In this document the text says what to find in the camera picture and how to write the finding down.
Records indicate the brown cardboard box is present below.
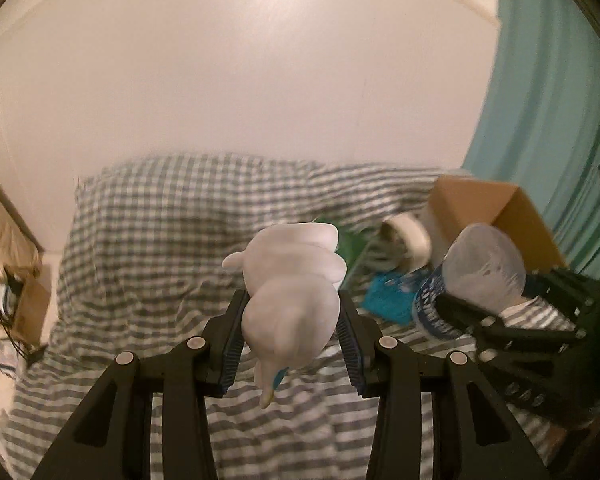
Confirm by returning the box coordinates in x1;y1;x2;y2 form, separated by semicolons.
0;181;52;357

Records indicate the clear plastic cup blue label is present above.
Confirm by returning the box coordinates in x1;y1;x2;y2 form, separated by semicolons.
411;224;527;342

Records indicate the open cardboard box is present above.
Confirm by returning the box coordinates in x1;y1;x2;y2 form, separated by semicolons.
420;175;569;272

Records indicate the blue fuzzy cloth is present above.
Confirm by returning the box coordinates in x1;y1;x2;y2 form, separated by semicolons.
361;272;422;324

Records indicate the white tape roll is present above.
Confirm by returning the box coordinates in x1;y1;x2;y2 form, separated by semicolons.
380;212;433;267

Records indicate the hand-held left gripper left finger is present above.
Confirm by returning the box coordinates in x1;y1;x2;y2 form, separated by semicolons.
30;289;251;480

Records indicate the small cardboard box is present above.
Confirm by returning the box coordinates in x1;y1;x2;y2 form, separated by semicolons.
0;265;43;366

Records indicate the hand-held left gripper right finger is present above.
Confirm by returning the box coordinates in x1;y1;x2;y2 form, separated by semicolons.
336;289;551;480

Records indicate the grey striped bedsheet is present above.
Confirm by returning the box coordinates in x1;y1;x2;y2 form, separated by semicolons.
0;305;581;480

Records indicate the grey checked blanket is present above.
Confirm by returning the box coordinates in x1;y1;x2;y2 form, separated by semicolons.
50;152;448;361

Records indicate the teal curtain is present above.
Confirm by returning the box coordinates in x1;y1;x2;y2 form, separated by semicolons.
461;0;600;261

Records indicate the green packet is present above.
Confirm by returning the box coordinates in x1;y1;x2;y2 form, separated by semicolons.
336;229;378;276

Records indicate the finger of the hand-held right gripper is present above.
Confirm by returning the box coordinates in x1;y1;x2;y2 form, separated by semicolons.
522;266;600;322
434;292;600;416

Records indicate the white plush toy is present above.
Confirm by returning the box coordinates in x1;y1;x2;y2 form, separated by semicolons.
222;222;349;409

